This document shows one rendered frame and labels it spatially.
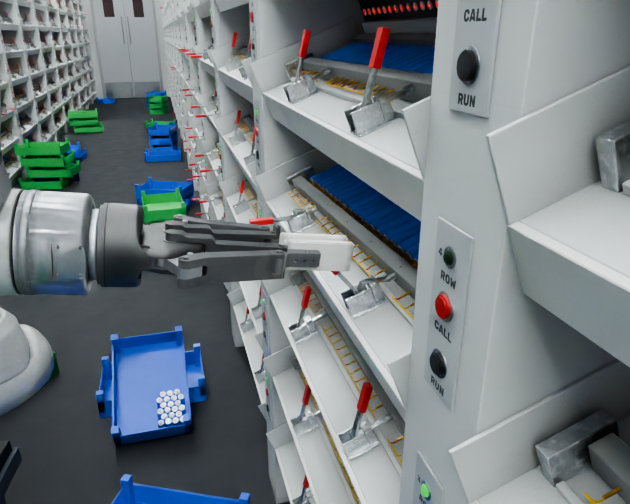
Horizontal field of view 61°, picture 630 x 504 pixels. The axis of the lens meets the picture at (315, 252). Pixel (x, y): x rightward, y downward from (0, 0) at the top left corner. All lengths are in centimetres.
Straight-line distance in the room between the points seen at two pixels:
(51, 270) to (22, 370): 73
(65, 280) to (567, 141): 38
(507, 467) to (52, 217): 38
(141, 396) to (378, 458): 107
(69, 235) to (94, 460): 115
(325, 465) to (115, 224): 59
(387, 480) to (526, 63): 48
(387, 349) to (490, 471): 18
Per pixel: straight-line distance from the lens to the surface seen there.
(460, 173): 33
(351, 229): 69
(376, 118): 51
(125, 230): 48
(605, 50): 31
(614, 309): 25
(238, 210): 152
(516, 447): 38
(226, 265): 47
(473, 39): 32
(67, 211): 48
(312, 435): 99
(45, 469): 160
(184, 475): 147
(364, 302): 57
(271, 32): 94
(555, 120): 29
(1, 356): 117
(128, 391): 166
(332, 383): 78
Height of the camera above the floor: 101
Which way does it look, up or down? 22 degrees down
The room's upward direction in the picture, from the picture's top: straight up
